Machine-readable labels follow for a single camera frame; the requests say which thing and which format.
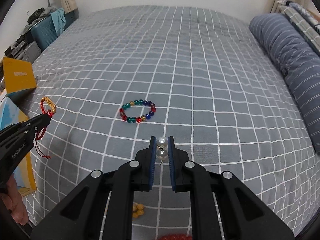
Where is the yellow blue cardboard box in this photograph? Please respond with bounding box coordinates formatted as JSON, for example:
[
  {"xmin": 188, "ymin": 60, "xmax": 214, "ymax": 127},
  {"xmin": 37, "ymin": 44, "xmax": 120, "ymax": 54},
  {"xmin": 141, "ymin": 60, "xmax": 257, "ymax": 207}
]
[{"xmin": 1, "ymin": 57, "xmax": 37, "ymax": 197}]

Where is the teal suitcase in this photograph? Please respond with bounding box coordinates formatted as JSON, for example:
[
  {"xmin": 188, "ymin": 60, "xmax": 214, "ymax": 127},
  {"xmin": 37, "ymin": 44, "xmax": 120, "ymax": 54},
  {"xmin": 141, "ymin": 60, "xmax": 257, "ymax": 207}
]
[{"xmin": 29, "ymin": 16, "xmax": 57, "ymax": 52}]

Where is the yellow amber bead bracelet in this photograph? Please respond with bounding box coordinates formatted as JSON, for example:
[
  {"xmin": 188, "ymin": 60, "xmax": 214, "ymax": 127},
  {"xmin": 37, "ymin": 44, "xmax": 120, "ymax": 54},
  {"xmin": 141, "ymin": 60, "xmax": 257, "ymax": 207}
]
[{"xmin": 132, "ymin": 202, "xmax": 145, "ymax": 218}]

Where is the red cord bracelet gold tube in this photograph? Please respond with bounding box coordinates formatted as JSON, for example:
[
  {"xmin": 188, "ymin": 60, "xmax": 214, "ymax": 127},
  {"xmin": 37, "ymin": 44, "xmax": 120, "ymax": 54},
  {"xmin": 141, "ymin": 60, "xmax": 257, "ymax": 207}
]
[{"xmin": 34, "ymin": 96, "xmax": 56, "ymax": 159}]

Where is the blue striped pillow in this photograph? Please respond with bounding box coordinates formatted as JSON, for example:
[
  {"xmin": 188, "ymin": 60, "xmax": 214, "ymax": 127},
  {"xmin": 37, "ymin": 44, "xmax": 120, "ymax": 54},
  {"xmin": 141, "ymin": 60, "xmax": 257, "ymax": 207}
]
[{"xmin": 249, "ymin": 13, "xmax": 319, "ymax": 154}]

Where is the grey checked bed sheet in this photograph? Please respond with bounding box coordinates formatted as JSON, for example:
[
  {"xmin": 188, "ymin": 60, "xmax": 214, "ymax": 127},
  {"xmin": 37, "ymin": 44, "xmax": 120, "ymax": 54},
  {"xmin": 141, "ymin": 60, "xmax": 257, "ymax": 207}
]
[{"xmin": 22, "ymin": 5, "xmax": 319, "ymax": 234}]

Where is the grey hard suitcase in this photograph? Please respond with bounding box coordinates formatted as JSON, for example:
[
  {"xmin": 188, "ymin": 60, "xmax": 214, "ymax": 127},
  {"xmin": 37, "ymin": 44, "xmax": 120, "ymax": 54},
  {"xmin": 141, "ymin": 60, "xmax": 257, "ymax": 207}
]
[{"xmin": 4, "ymin": 41, "xmax": 41, "ymax": 63}]

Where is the multicolour glass bead bracelet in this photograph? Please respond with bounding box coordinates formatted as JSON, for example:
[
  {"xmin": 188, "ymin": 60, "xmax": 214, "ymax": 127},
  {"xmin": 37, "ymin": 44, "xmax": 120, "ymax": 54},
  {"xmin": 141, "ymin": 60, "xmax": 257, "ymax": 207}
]
[{"xmin": 119, "ymin": 99, "xmax": 157, "ymax": 124}]

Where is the red bead bracelet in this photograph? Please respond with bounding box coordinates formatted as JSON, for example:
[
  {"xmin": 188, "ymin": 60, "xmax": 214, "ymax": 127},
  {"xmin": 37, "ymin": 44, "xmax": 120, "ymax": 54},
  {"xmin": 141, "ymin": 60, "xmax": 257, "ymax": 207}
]
[{"xmin": 157, "ymin": 233, "xmax": 193, "ymax": 240}]

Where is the grey checked folded blanket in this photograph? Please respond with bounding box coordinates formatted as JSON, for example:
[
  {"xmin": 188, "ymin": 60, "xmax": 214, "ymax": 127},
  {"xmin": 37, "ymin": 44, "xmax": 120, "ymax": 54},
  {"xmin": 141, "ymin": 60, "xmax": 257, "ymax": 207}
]
[{"xmin": 277, "ymin": 0, "xmax": 319, "ymax": 55}]

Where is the left hand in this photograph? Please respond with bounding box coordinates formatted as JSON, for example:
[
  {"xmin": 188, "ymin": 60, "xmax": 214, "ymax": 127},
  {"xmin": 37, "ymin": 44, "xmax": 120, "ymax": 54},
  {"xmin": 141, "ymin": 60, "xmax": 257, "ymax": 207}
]
[{"xmin": 1, "ymin": 174, "xmax": 29, "ymax": 225}]

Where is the pearl earrings cluster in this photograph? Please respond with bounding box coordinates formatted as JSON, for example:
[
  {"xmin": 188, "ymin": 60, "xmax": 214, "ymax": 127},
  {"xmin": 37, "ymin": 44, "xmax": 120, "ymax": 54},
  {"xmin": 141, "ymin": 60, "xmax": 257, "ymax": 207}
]
[{"xmin": 156, "ymin": 137, "xmax": 168, "ymax": 166}]

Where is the light blue cloth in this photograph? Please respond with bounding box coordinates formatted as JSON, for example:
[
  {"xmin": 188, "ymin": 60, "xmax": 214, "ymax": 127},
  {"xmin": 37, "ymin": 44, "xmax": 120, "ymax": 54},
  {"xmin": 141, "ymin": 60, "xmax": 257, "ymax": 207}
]
[{"xmin": 50, "ymin": 8, "xmax": 66, "ymax": 36}]

